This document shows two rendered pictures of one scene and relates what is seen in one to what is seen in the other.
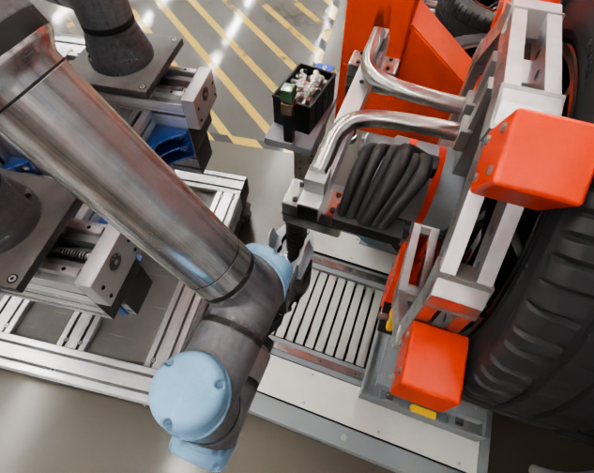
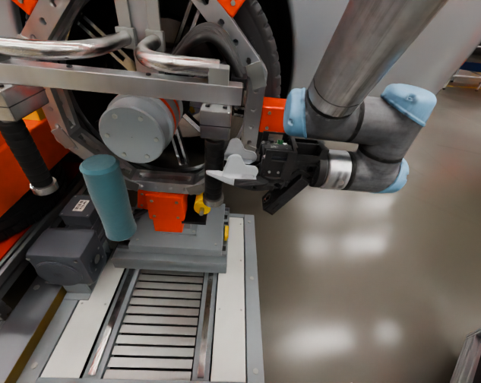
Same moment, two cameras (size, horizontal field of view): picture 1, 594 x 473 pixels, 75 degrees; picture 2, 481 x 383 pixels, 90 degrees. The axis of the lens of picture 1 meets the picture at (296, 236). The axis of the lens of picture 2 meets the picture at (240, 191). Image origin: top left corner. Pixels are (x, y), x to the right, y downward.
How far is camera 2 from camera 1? 0.65 m
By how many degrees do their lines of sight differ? 68
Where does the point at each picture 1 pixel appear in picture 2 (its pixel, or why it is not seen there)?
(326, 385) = (223, 297)
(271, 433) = (264, 336)
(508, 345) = (276, 64)
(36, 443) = not seen: outside the picture
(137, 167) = not seen: outside the picture
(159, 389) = (428, 95)
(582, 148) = not seen: outside the picture
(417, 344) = (276, 106)
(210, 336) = (373, 100)
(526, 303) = (269, 40)
